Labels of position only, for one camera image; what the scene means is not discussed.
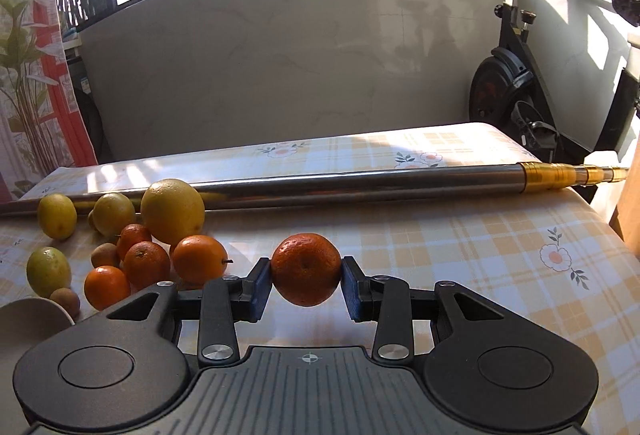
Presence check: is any black exercise bike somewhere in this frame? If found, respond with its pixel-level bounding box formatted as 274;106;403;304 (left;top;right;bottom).
469;0;639;164

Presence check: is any yellow lemon middle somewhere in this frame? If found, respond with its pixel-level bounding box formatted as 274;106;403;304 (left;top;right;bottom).
91;192;136;238

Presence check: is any large yellow grapefruit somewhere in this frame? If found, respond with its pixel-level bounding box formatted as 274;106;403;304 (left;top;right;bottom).
140;178;205;245

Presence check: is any small orange tangerine back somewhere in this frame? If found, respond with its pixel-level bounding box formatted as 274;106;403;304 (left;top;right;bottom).
116;223;152;261

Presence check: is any brown kiwi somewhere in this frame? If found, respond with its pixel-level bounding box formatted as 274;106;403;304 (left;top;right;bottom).
90;242;120;268
50;288;80;318

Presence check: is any brown kiwi upper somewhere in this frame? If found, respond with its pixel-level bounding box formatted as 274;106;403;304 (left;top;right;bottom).
90;242;120;268

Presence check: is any yellow-green lemon lower left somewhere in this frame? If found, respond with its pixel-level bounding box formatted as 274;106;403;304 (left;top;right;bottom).
26;247;72;299

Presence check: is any red plant print curtain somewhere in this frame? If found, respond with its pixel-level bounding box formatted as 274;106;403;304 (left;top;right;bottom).
1;0;96;202

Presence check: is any brown kiwi lower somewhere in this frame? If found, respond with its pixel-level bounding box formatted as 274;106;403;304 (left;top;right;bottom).
50;288;80;318

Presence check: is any yellow lemon far left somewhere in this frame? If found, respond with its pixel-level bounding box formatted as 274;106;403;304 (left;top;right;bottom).
37;194;77;241

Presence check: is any checked floral tablecloth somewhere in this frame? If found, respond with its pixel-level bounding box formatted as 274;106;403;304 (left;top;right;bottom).
25;123;639;434

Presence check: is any yellow lemon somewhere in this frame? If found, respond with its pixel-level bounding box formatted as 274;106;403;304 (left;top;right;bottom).
91;192;136;238
37;194;77;241

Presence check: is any beige bowl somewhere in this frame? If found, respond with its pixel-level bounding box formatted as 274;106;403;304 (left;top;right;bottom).
0;297;75;434

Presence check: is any orange tangerine with stem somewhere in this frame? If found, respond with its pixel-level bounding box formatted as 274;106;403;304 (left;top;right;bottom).
170;235;229;285

